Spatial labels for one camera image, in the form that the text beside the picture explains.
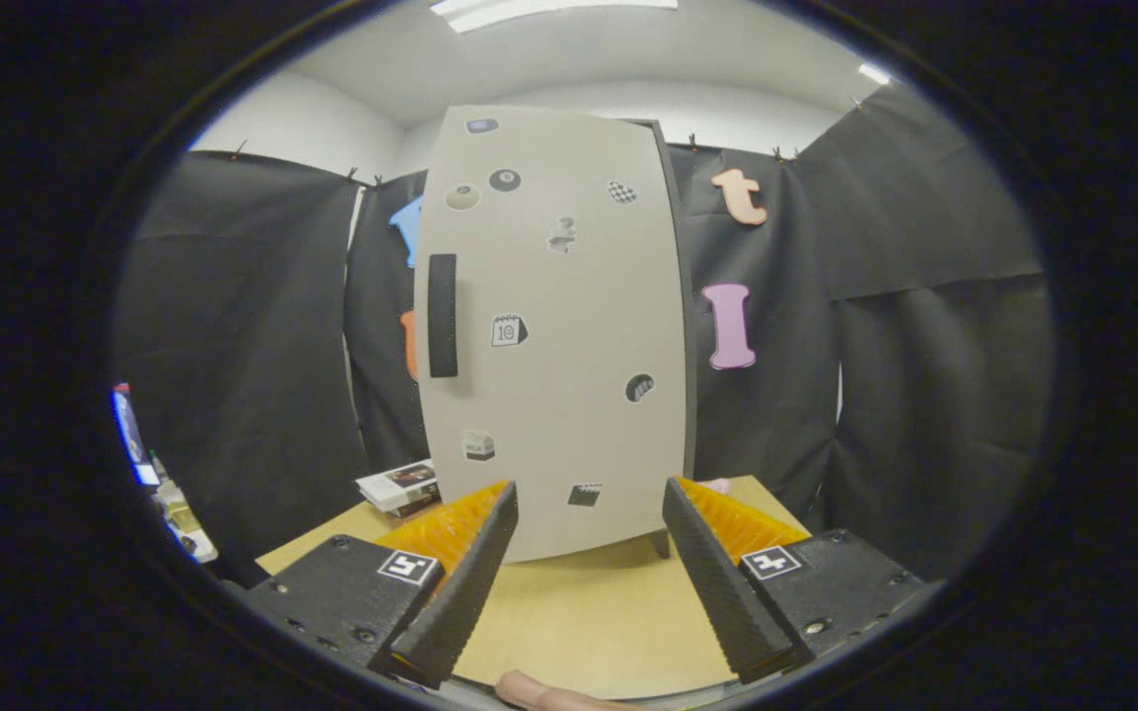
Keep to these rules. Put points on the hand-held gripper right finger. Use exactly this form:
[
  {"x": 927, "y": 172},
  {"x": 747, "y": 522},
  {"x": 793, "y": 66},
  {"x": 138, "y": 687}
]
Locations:
[{"x": 717, "y": 592}]

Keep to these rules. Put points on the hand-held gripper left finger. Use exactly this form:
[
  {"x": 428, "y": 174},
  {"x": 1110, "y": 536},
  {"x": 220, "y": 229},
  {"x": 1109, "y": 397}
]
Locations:
[{"x": 460, "y": 602}]

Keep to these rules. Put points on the pale shoe cabinet door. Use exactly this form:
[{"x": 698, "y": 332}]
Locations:
[{"x": 569, "y": 395}]

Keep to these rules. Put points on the black book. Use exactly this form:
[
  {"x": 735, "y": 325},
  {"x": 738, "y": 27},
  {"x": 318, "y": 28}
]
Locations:
[{"x": 421, "y": 508}]

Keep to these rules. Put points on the green pink plush toy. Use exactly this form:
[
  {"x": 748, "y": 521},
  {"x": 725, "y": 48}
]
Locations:
[{"x": 716, "y": 486}]

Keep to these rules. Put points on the black backdrop cloth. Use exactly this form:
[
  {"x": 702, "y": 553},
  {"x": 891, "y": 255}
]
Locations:
[{"x": 925, "y": 395}]

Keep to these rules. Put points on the pale clutter pile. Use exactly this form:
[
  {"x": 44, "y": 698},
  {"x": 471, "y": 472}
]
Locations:
[{"x": 184, "y": 513}]

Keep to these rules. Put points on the blue lit screen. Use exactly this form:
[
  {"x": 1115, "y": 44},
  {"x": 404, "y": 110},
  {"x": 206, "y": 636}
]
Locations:
[{"x": 132, "y": 434}]

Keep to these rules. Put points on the small ceiling light panel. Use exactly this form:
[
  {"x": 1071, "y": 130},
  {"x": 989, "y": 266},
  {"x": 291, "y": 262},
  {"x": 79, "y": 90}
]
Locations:
[{"x": 875, "y": 74}]

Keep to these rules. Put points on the long ceiling light panel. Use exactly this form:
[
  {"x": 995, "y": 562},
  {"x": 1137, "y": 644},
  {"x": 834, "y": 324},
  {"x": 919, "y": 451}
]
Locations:
[{"x": 549, "y": 12}]

